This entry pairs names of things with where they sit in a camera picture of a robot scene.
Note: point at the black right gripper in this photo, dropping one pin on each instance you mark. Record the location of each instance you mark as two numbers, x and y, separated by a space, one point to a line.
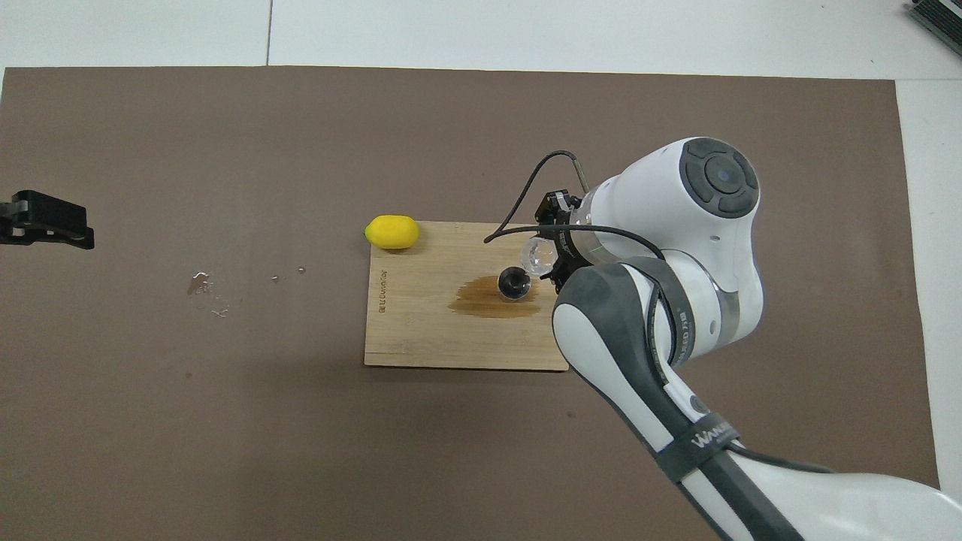
569 210

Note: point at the clear glass cup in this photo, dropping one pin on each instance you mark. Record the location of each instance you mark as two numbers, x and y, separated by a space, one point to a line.
541 255

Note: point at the metal jigger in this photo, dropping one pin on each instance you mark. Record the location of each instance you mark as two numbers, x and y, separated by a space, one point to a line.
514 283

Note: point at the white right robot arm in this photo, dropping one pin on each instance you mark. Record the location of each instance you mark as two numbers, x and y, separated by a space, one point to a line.
676 203

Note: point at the wooden cutting board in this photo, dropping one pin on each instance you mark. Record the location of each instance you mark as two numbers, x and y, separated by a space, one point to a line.
421 330

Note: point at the yellow lemon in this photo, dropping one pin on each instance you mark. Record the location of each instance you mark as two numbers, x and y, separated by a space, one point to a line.
391 232

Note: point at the brown table mat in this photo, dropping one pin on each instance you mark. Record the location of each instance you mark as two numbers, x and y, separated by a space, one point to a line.
225 451

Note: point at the grey striped device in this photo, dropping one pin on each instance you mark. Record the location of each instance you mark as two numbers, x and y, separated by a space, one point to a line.
943 19

